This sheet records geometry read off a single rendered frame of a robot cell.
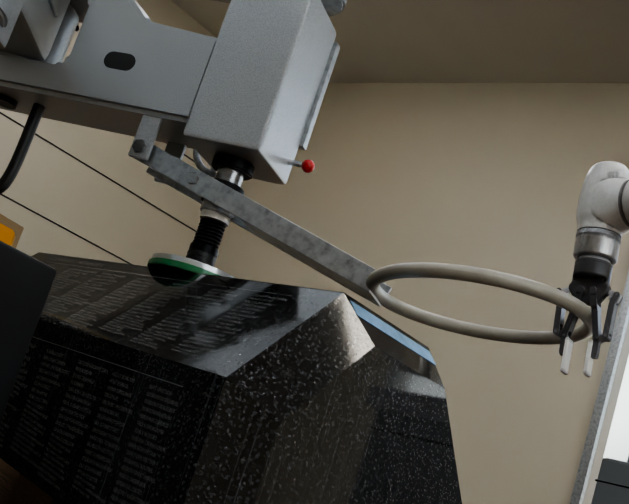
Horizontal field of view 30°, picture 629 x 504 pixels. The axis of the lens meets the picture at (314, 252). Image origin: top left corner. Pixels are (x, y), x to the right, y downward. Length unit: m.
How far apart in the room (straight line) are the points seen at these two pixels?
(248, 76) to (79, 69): 0.44
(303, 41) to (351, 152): 6.56
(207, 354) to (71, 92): 0.95
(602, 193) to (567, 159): 5.87
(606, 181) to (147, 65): 1.10
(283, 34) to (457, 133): 6.15
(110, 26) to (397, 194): 6.09
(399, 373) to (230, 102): 0.76
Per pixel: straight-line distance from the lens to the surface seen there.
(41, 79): 2.92
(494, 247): 8.22
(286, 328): 2.17
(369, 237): 8.81
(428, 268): 2.27
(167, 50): 2.81
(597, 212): 2.40
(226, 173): 2.69
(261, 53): 2.70
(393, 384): 2.30
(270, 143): 2.65
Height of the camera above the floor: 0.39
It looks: 14 degrees up
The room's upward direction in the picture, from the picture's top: 18 degrees clockwise
